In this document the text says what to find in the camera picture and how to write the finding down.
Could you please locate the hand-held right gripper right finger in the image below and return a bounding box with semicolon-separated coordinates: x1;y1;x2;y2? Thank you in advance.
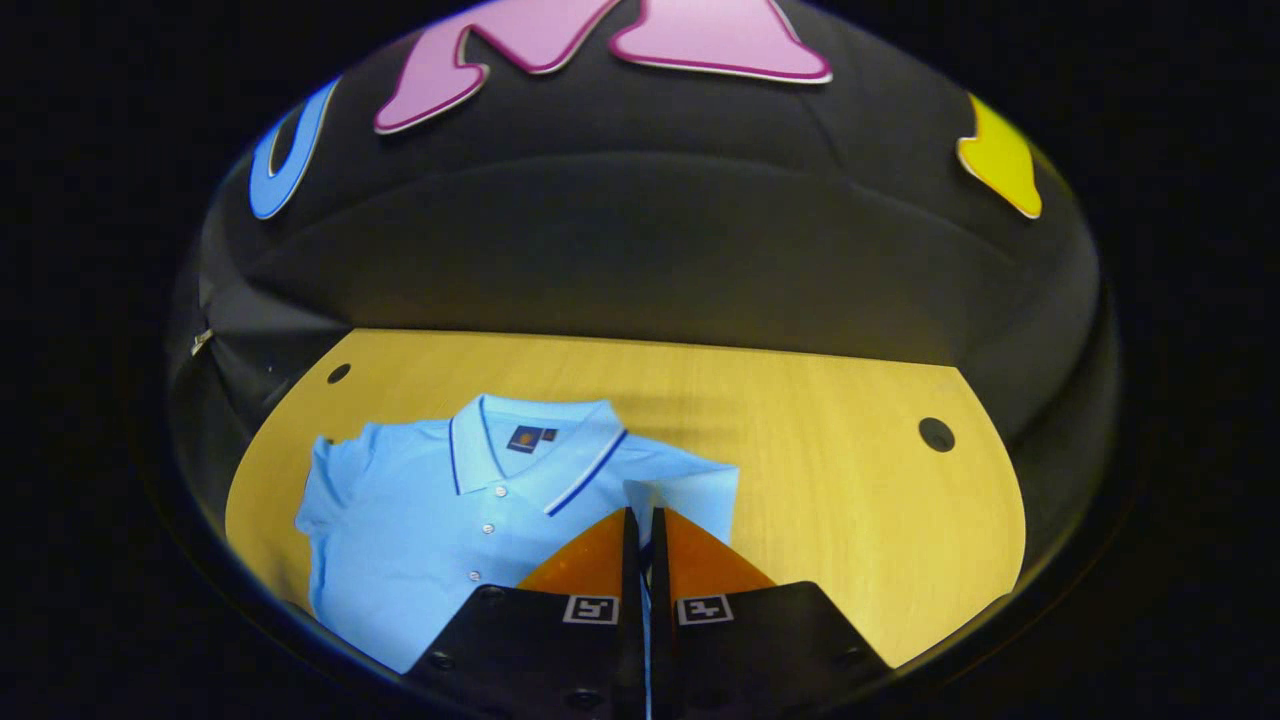
650;506;893;720

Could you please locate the light blue T-shirt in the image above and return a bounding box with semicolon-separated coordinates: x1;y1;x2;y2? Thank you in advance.
294;393;741;720

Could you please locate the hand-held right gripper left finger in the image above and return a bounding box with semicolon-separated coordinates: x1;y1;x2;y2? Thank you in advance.
400;506;643;720

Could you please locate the black backdrop cloth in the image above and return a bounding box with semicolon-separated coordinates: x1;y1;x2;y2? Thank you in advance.
165;0;1121;601

